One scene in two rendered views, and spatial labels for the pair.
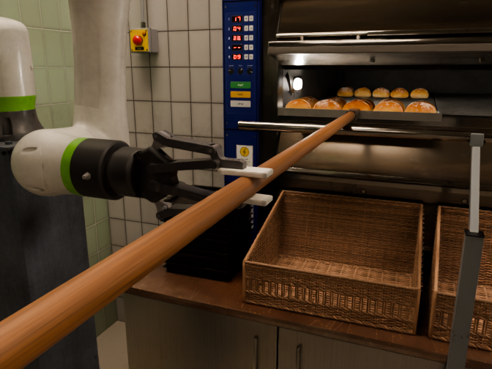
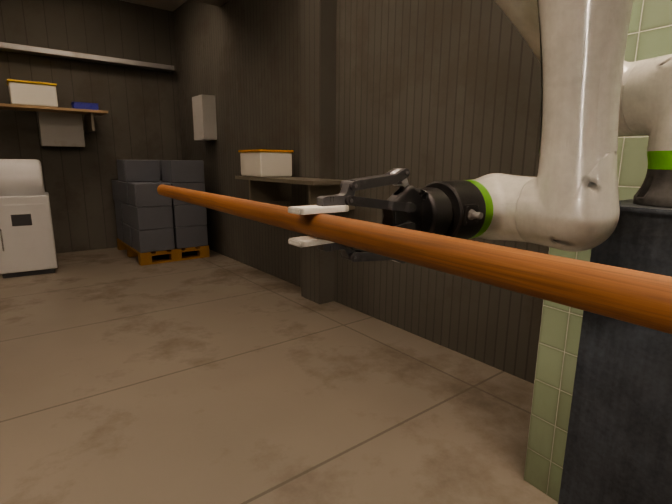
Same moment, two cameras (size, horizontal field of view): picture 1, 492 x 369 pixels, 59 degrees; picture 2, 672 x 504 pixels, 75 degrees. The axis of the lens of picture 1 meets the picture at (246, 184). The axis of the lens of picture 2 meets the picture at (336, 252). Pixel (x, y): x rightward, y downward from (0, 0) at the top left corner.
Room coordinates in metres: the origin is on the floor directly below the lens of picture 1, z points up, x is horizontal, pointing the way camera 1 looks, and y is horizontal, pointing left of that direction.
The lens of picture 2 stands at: (0.89, -0.42, 1.27)
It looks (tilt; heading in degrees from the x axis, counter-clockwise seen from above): 12 degrees down; 124
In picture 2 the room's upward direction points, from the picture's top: 1 degrees clockwise
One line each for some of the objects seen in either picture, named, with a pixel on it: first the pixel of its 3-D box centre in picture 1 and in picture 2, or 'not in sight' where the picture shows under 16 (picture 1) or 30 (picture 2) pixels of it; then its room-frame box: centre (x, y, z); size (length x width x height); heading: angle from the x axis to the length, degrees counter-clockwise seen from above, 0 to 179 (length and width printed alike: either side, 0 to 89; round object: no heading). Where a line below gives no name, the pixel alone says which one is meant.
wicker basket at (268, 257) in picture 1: (337, 250); not in sight; (1.45, -0.33, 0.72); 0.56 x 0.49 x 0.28; 69
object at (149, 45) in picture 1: (143, 40); not in sight; (2.00, 0.44, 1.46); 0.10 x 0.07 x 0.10; 68
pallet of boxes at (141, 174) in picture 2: not in sight; (158, 207); (-4.46, 3.11, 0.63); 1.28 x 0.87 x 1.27; 162
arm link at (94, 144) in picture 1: (108, 168); (449, 211); (0.67, 0.21, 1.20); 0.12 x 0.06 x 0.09; 159
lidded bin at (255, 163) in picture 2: not in sight; (265, 163); (-1.97, 2.61, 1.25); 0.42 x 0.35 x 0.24; 162
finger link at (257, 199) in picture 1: (245, 197); (319, 239); (0.58, 0.00, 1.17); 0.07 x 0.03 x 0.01; 69
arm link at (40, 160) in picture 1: (59, 162); (493, 207); (0.71, 0.31, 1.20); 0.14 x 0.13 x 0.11; 69
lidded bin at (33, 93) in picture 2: not in sight; (33, 95); (-5.21, 2.05, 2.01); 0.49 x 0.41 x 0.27; 72
